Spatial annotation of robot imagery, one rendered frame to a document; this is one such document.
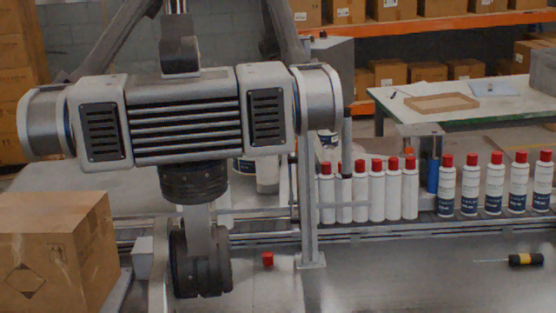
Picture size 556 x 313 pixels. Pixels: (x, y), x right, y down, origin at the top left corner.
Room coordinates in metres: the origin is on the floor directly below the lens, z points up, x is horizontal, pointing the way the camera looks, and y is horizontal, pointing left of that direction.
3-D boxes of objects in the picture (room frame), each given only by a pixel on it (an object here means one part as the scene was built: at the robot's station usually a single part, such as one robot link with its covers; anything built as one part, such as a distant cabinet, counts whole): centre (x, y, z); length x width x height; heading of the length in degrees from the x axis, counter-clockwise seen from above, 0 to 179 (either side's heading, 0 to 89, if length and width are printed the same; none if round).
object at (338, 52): (1.60, -0.15, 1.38); 0.17 x 0.10 x 0.19; 145
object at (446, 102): (3.13, -0.93, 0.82); 0.34 x 0.24 x 0.03; 101
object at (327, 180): (1.69, -0.16, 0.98); 0.05 x 0.05 x 0.20
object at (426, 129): (1.78, -0.47, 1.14); 0.14 x 0.11 x 0.01; 90
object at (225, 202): (1.69, 0.17, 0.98); 0.05 x 0.05 x 0.20
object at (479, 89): (3.39, -1.31, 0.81); 0.32 x 0.24 x 0.01; 171
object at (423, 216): (1.69, -0.04, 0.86); 1.65 x 0.08 x 0.04; 90
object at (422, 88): (3.44, -0.87, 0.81); 0.38 x 0.36 x 0.02; 96
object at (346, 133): (1.59, -0.21, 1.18); 0.04 x 0.04 x 0.21
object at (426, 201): (1.78, -0.47, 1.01); 0.14 x 0.13 x 0.26; 90
